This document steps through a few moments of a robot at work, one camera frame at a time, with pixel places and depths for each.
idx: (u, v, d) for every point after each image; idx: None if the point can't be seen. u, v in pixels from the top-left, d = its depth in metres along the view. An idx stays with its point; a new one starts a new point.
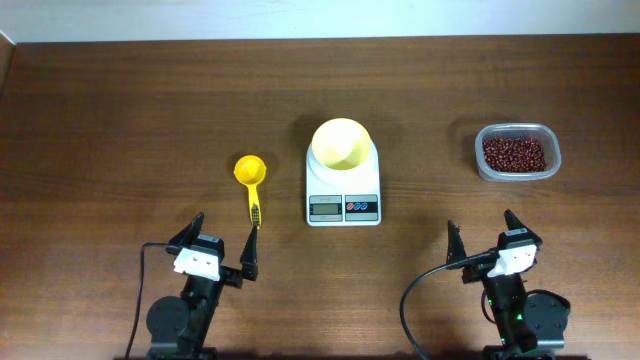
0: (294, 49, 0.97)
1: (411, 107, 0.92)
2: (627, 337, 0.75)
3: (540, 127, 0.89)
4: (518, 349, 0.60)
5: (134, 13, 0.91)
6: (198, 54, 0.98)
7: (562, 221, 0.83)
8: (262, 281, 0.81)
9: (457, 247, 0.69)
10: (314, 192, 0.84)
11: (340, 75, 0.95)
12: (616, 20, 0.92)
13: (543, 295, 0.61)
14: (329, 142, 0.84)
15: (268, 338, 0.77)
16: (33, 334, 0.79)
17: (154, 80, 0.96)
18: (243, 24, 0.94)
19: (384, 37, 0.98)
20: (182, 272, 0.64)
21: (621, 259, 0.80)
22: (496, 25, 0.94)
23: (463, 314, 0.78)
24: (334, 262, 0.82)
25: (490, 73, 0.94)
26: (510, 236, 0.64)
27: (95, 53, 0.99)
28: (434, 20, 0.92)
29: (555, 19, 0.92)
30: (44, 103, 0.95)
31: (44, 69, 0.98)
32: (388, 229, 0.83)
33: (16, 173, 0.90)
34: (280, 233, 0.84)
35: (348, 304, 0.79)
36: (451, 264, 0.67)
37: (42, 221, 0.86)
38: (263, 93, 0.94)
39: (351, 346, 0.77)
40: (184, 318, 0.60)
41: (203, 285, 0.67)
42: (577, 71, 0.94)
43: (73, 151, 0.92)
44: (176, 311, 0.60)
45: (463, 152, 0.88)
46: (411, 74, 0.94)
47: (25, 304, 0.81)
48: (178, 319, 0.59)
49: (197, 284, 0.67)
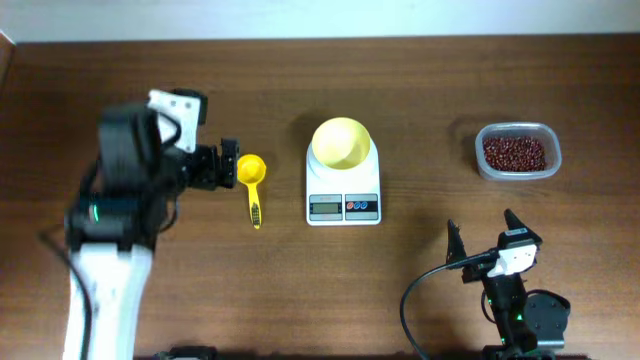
0: (294, 48, 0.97)
1: (412, 107, 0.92)
2: (627, 336, 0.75)
3: (540, 126, 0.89)
4: (518, 349, 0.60)
5: (135, 12, 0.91)
6: (198, 54, 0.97)
7: (562, 220, 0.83)
8: (262, 281, 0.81)
9: (457, 246, 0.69)
10: (314, 192, 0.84)
11: (340, 74, 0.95)
12: (616, 18, 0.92)
13: (543, 296, 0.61)
14: (329, 141, 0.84)
15: (268, 338, 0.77)
16: (33, 333, 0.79)
17: (154, 79, 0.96)
18: (243, 23, 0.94)
19: (384, 36, 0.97)
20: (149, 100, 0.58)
21: (622, 258, 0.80)
22: (496, 23, 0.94)
23: (463, 314, 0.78)
24: (333, 262, 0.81)
25: (491, 72, 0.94)
26: (509, 235, 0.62)
27: (95, 52, 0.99)
28: (434, 20, 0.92)
29: (555, 18, 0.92)
30: (44, 102, 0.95)
31: (44, 68, 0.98)
32: (388, 228, 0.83)
33: (17, 172, 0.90)
34: (280, 233, 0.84)
35: (348, 303, 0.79)
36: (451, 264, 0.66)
37: (42, 220, 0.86)
38: (263, 92, 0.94)
39: (351, 345, 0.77)
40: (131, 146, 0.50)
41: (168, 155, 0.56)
42: (578, 71, 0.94)
43: (73, 150, 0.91)
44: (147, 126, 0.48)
45: (464, 152, 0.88)
46: (411, 73, 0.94)
47: (26, 303, 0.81)
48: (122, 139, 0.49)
49: None
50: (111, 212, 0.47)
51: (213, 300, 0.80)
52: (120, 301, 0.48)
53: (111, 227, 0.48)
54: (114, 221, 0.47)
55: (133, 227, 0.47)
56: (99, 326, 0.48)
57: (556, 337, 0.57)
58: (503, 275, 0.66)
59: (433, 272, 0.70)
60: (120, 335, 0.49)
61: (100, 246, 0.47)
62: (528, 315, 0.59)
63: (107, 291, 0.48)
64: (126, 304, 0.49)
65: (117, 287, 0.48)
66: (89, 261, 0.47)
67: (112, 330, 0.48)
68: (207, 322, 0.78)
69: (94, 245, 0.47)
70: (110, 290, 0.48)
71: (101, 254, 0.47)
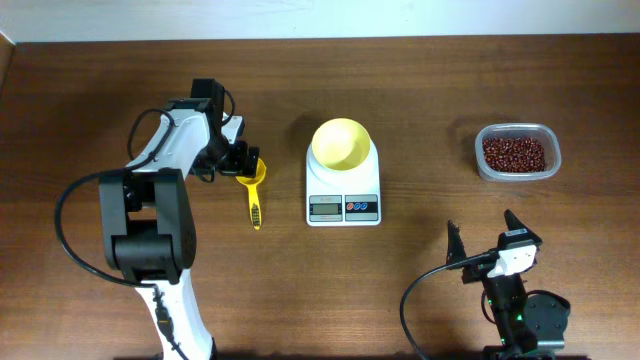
0: (294, 49, 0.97)
1: (411, 107, 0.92)
2: (627, 337, 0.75)
3: (540, 127, 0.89)
4: (519, 349, 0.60)
5: (136, 12, 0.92)
6: (197, 54, 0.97)
7: (562, 220, 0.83)
8: (262, 281, 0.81)
9: (457, 247, 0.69)
10: (314, 193, 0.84)
11: (341, 75, 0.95)
12: (615, 18, 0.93)
13: (543, 295, 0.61)
14: (329, 142, 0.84)
15: (268, 338, 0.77)
16: (33, 334, 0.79)
17: (153, 79, 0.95)
18: (243, 24, 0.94)
19: (384, 37, 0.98)
20: (221, 89, 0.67)
21: (621, 258, 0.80)
22: (496, 24, 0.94)
23: (463, 314, 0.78)
24: (333, 262, 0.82)
25: (490, 73, 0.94)
26: (511, 235, 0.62)
27: (96, 52, 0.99)
28: (434, 20, 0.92)
29: (554, 18, 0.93)
30: (43, 102, 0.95)
31: (44, 69, 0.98)
32: (388, 228, 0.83)
33: (16, 171, 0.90)
34: (280, 233, 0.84)
35: (348, 304, 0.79)
36: (451, 264, 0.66)
37: (43, 220, 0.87)
38: (263, 92, 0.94)
39: (351, 346, 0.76)
40: (219, 105, 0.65)
41: (215, 151, 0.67)
42: (578, 71, 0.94)
43: (73, 150, 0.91)
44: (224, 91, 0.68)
45: (463, 152, 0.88)
46: (411, 73, 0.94)
47: (24, 303, 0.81)
48: (217, 98, 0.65)
49: (213, 149, 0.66)
50: (190, 105, 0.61)
51: (212, 301, 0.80)
52: (190, 126, 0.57)
53: (187, 112, 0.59)
54: (189, 106, 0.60)
55: (203, 114, 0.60)
56: (178, 135, 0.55)
57: (558, 337, 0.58)
58: (504, 275, 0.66)
59: (433, 272, 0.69)
60: (181, 160, 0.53)
61: (182, 112, 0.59)
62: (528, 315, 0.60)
63: (185, 118, 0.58)
64: (190, 145, 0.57)
65: (192, 120, 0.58)
66: (173, 114, 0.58)
67: (181, 133, 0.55)
68: (207, 323, 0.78)
69: (175, 112, 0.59)
70: (188, 120, 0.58)
71: (184, 111, 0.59)
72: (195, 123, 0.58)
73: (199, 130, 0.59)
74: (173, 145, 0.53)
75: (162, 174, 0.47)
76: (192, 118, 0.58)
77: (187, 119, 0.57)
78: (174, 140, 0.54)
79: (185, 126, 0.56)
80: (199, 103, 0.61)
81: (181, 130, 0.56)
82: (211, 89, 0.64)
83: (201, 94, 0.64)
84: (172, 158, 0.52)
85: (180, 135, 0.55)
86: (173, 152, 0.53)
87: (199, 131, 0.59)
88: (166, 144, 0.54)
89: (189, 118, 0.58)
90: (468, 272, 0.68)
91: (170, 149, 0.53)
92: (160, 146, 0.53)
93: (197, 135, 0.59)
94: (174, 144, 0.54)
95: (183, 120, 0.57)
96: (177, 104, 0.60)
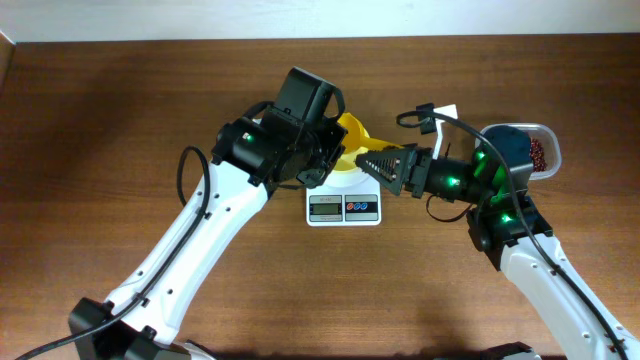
0: (293, 49, 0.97)
1: (411, 107, 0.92)
2: None
3: (540, 127, 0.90)
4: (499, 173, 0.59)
5: (134, 15, 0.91)
6: (198, 54, 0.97)
7: (562, 221, 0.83)
8: (262, 282, 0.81)
9: (388, 157, 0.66)
10: (314, 192, 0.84)
11: (341, 75, 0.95)
12: (620, 19, 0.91)
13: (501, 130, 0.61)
14: None
15: (268, 338, 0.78)
16: (34, 333, 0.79)
17: (153, 80, 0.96)
18: (242, 24, 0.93)
19: (383, 36, 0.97)
20: (306, 103, 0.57)
21: (622, 258, 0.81)
22: (498, 24, 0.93)
23: (464, 314, 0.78)
24: (334, 262, 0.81)
25: (490, 73, 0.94)
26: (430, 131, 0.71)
27: (95, 53, 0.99)
28: (435, 20, 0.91)
29: (557, 20, 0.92)
30: (45, 103, 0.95)
31: (44, 68, 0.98)
32: (388, 228, 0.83)
33: (16, 172, 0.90)
34: (280, 233, 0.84)
35: (348, 304, 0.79)
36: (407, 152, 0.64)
37: (42, 220, 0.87)
38: (263, 93, 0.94)
39: (350, 346, 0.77)
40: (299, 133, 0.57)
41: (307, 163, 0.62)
42: (579, 72, 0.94)
43: (73, 151, 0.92)
44: (323, 100, 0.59)
45: (463, 152, 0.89)
46: (410, 73, 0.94)
47: (25, 303, 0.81)
48: (296, 115, 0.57)
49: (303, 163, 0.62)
50: (255, 155, 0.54)
51: (212, 301, 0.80)
52: (220, 227, 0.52)
53: (252, 159, 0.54)
54: (254, 157, 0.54)
55: (271, 166, 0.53)
56: (191, 247, 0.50)
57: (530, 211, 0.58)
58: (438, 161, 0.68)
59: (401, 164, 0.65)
60: (184, 291, 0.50)
61: (249, 158, 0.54)
62: (491, 168, 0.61)
63: (223, 206, 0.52)
64: (212, 252, 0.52)
65: (229, 210, 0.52)
66: (218, 178, 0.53)
67: (213, 236, 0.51)
68: (207, 323, 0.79)
69: (242, 154, 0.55)
70: (226, 206, 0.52)
71: (229, 181, 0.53)
72: (230, 214, 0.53)
73: (239, 215, 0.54)
74: (176, 274, 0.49)
75: (142, 348, 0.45)
76: (228, 205, 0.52)
77: (220, 210, 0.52)
78: (192, 248, 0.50)
79: (213, 224, 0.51)
80: (266, 160, 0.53)
81: (207, 229, 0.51)
82: (298, 113, 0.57)
83: (280, 123, 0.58)
84: (171, 299, 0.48)
85: (203, 238, 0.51)
86: (182, 269, 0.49)
87: (238, 216, 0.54)
88: (182, 252, 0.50)
89: (224, 206, 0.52)
90: (414, 170, 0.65)
91: (169, 282, 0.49)
92: (165, 263, 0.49)
93: (234, 221, 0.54)
94: (190, 254, 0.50)
95: (216, 208, 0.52)
96: (239, 146, 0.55)
